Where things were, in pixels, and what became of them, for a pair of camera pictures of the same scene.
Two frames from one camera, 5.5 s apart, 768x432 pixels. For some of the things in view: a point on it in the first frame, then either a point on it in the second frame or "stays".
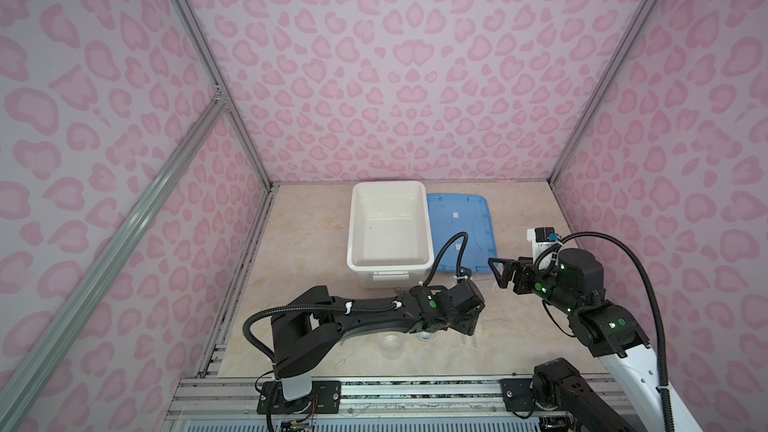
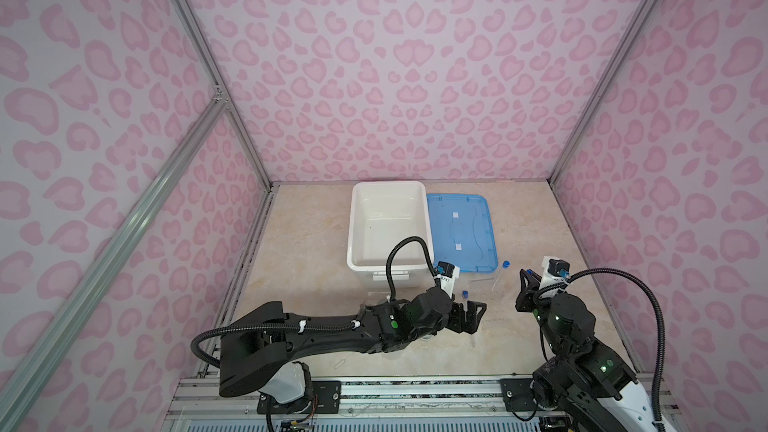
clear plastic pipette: [344, 360] stays
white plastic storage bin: [389, 239] stays
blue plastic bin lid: [451, 214] stays
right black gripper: [525, 268] to [526, 296]
